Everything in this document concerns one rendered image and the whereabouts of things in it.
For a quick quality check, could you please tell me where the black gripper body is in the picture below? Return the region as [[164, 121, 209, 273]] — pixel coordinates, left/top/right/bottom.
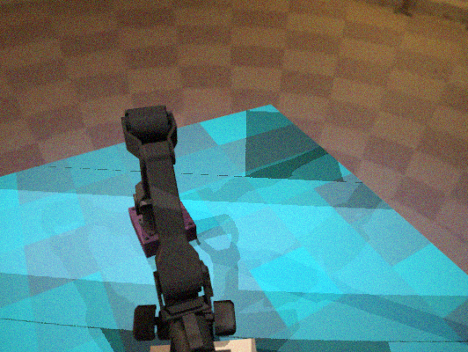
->
[[133, 300, 236, 341]]

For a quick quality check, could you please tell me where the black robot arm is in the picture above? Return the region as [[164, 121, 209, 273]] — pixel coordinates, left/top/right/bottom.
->
[[121, 106, 216, 352]]

